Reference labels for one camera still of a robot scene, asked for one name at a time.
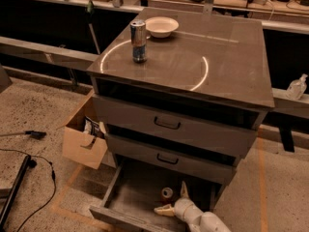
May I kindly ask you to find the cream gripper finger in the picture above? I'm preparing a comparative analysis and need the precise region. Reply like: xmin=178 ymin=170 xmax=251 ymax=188
xmin=181 ymin=181 xmax=189 ymax=198
xmin=154 ymin=205 xmax=175 ymax=217

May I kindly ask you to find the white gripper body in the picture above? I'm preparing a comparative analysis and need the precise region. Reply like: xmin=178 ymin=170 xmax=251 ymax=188
xmin=174 ymin=198 xmax=203 ymax=223

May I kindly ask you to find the orange soda can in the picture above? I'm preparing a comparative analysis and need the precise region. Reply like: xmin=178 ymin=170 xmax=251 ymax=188
xmin=160 ymin=187 xmax=174 ymax=205

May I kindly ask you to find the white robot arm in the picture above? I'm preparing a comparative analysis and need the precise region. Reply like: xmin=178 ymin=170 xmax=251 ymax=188
xmin=154 ymin=181 xmax=232 ymax=232

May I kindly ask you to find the grey open bottom drawer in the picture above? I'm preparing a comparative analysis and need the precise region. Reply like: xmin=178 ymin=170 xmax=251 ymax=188
xmin=90 ymin=159 xmax=220 ymax=232

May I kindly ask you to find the grey middle drawer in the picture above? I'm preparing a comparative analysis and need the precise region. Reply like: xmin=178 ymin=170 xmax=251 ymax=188
xmin=105 ymin=133 xmax=235 ymax=185

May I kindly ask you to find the grey top drawer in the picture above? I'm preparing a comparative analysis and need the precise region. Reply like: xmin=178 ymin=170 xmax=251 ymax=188
xmin=93 ymin=95 xmax=256 ymax=158

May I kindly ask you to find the grey drawer cabinet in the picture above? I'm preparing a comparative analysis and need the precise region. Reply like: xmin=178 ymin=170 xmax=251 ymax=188
xmin=86 ymin=6 xmax=276 ymax=232

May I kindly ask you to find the silver blue energy can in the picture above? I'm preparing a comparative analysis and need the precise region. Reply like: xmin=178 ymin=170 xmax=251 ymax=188
xmin=130 ymin=19 xmax=147 ymax=63

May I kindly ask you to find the cardboard box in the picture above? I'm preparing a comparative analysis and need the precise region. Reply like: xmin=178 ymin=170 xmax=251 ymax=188
xmin=62 ymin=91 xmax=107 ymax=169

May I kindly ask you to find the black bar on floor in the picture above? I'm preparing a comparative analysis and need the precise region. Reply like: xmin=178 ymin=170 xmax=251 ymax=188
xmin=0 ymin=156 xmax=32 ymax=232

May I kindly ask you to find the black-tipped tool on floor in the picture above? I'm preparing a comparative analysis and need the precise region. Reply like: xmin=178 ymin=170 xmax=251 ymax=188
xmin=0 ymin=130 xmax=47 ymax=139

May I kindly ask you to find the clear plastic bottle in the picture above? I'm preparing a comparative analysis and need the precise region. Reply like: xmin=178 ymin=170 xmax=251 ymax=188
xmin=286 ymin=73 xmax=308 ymax=101

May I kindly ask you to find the white bowl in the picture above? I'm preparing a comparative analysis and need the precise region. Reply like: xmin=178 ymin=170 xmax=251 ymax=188
xmin=146 ymin=16 xmax=179 ymax=39

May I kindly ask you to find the black cable on floor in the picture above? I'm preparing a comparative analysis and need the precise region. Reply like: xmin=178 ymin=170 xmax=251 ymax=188
xmin=0 ymin=148 xmax=58 ymax=232

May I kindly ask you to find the green-handled tool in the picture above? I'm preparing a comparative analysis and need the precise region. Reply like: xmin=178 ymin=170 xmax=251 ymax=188
xmin=85 ymin=0 xmax=100 ymax=54

